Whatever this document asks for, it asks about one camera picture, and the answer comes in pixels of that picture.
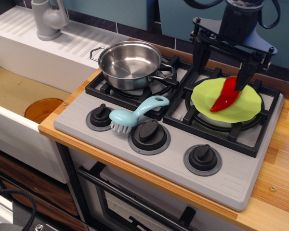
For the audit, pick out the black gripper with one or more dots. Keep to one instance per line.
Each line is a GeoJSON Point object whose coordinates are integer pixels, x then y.
{"type": "Point", "coordinates": [234, 35]}

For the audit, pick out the red chili pepper toy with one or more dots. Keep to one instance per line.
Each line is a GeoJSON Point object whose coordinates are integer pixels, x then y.
{"type": "Point", "coordinates": [227, 96]}

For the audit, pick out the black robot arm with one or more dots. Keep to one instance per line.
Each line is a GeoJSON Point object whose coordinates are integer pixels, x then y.
{"type": "Point", "coordinates": [243, 3]}

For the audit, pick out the light green plate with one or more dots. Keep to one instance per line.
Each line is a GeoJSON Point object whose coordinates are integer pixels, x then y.
{"type": "Point", "coordinates": [245, 108]}

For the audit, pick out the stainless steel pot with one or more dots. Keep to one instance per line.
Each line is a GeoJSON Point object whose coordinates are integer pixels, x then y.
{"type": "Point", "coordinates": [131, 65]}

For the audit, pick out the black right stove knob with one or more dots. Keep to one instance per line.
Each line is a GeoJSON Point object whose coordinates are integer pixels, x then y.
{"type": "Point", "coordinates": [202, 160]}

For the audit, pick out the black stove knob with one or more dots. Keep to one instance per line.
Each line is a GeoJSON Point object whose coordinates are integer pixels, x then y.
{"type": "Point", "coordinates": [202, 160]}
{"type": "Point", "coordinates": [98, 118]}
{"type": "Point", "coordinates": [149, 138]}

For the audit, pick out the black middle stove knob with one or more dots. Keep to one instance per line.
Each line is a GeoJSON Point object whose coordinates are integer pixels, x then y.
{"type": "Point", "coordinates": [149, 138]}

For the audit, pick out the grey toy stove top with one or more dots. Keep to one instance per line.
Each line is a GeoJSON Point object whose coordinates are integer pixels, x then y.
{"type": "Point", "coordinates": [231, 186]}

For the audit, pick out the light blue dish brush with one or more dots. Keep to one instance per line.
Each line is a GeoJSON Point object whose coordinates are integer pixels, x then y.
{"type": "Point", "coordinates": [122, 121]}

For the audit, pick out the black left stove knob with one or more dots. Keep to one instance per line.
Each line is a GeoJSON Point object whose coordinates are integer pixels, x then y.
{"type": "Point", "coordinates": [98, 118]}

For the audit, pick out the black right burner grate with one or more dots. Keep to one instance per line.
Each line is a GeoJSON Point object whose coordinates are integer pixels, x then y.
{"type": "Point", "coordinates": [250, 137]}

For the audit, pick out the black burner grate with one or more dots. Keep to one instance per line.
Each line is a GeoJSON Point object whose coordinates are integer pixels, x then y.
{"type": "Point", "coordinates": [100, 91]}
{"type": "Point", "coordinates": [250, 137]}

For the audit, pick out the black left burner grate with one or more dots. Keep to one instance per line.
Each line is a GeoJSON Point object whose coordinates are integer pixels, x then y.
{"type": "Point", "coordinates": [100, 91]}

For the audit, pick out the grey toy faucet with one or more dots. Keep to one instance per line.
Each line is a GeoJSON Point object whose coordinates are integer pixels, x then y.
{"type": "Point", "coordinates": [49, 21]}

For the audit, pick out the orange sink drain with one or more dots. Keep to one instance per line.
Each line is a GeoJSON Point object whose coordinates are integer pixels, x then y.
{"type": "Point", "coordinates": [41, 109]}

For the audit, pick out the white toy sink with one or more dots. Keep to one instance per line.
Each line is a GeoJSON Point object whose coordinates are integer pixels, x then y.
{"type": "Point", "coordinates": [32, 69]}

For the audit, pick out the wooden drawer front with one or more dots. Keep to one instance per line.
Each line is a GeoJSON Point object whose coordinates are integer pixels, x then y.
{"type": "Point", "coordinates": [53, 199]}

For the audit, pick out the black oven door handle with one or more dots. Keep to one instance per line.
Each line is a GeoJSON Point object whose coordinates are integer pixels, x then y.
{"type": "Point", "coordinates": [181, 225]}

